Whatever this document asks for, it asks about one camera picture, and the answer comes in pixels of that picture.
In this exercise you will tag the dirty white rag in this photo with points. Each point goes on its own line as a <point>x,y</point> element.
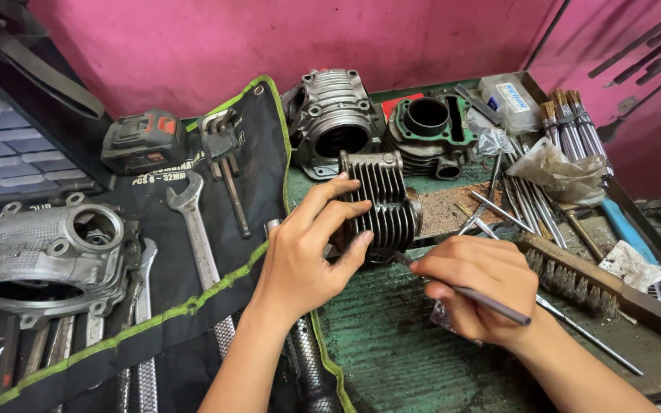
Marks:
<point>632,267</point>

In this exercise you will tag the large silver combination wrench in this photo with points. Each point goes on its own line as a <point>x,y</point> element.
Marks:
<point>198,235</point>

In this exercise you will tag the bundle of thin metal rods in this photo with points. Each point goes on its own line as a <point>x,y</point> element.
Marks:
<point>531,206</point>

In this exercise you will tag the clear plastic box white label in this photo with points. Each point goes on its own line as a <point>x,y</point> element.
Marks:
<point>508,100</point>

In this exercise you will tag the red flat packet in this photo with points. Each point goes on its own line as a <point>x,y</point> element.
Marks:
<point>396,103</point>

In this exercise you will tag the bundle of small metal brushes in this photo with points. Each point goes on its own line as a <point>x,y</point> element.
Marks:
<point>571,129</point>

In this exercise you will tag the long thin steel rod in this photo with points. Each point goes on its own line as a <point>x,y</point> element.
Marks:
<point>594,338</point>

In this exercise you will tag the crumpled clear plastic bag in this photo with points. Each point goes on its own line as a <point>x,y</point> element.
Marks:
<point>560,172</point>

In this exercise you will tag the metal rods on wall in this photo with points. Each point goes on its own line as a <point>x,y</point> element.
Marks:
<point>652,43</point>

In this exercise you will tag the small clear plastic wrap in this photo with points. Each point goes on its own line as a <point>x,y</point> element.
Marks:
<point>494,141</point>

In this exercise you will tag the black tool roll green edging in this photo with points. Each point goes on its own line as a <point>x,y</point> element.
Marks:
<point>250,172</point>

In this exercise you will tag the cylinder block with green gasket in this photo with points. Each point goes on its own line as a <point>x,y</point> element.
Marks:
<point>428,135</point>

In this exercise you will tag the dark finned engine cylinder block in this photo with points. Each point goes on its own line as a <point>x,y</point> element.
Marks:
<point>388,206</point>

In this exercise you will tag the short silver metal rod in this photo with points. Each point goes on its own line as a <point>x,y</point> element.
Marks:
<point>502,212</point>

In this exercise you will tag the person's right hand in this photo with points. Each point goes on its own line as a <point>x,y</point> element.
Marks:
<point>491,281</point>

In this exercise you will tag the folding hex key set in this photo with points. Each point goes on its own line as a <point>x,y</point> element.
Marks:
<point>224,149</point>

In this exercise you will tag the small clear plastic packet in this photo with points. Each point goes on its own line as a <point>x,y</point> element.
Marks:
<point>442,318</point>

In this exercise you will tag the person's left hand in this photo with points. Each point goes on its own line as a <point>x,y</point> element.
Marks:
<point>299,269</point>

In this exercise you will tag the thin grey metal scraper rod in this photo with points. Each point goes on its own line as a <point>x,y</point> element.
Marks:
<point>497,307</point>

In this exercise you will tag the black power tool battery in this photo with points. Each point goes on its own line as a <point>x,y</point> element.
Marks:
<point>144,143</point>

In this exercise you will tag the silver textured cylinder head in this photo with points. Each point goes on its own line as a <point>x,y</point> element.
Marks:
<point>38,258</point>

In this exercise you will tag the silver finned cylinder head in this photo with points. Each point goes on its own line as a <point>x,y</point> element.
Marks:
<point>330,114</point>

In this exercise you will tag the row of silver wrenches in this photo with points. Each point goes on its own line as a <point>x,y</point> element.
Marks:
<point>146,321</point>

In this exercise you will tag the plastic drawer organiser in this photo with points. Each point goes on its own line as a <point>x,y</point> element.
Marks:
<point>9,149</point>

